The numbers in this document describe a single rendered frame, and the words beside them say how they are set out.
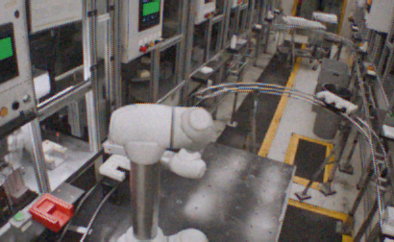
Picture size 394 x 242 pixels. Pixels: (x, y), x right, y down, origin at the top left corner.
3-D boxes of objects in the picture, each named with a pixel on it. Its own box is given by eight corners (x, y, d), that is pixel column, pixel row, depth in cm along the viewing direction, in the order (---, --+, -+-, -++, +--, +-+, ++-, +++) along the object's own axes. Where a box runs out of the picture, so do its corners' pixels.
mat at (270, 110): (260, 171, 330) (261, 170, 329) (207, 155, 348) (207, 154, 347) (307, 43, 808) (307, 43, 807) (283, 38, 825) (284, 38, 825)
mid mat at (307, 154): (332, 193, 305) (332, 192, 304) (279, 178, 321) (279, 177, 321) (334, 144, 386) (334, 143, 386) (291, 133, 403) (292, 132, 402)
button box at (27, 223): (25, 247, 119) (17, 227, 114) (12, 238, 122) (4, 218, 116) (37, 234, 126) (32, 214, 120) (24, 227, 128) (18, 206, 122)
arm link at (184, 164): (172, 175, 162) (182, 151, 167) (202, 184, 158) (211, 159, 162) (167, 169, 153) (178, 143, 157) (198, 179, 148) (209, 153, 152)
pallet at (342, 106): (314, 102, 296) (316, 92, 291) (322, 99, 303) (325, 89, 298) (347, 119, 270) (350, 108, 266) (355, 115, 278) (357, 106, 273)
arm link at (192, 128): (210, 119, 115) (171, 116, 114) (219, 98, 98) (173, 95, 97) (210, 156, 111) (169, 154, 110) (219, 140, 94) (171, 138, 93)
